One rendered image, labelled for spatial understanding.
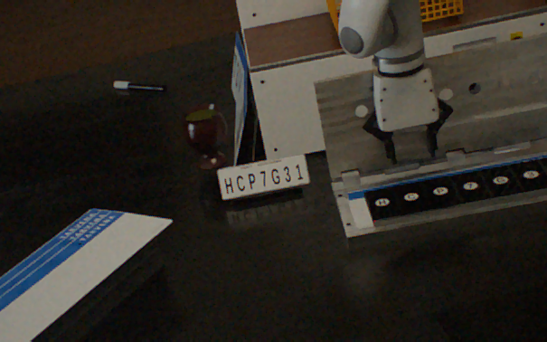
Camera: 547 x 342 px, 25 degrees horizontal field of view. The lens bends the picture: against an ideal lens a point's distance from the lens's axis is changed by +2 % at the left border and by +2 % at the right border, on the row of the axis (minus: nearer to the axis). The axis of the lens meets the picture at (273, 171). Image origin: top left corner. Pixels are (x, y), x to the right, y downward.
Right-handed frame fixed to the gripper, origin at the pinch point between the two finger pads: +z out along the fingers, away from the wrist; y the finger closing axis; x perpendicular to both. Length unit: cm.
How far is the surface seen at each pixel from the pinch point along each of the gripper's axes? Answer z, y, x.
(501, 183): 4.9, 12.5, -8.9
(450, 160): 5.2, 6.8, 3.0
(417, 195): 4.9, -1.1, -7.7
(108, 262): -1, -52, -20
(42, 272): -1, -62, -19
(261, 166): 3.0, -25.7, 10.5
